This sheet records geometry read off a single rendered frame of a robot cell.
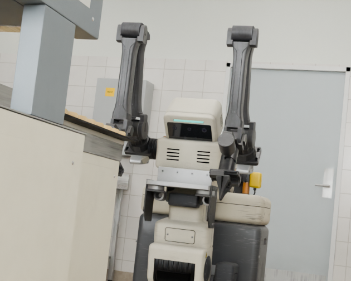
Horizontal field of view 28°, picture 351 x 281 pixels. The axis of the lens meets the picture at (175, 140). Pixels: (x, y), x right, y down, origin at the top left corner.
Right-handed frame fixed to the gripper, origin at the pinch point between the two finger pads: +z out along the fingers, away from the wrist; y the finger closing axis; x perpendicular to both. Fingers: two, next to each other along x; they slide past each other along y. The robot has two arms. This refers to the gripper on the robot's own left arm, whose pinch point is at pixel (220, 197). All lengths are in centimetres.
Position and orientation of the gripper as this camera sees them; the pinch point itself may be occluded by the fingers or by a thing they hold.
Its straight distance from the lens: 237.6
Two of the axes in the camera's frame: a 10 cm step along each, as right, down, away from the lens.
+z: -2.2, 8.2, -5.3
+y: 9.5, 0.7, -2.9
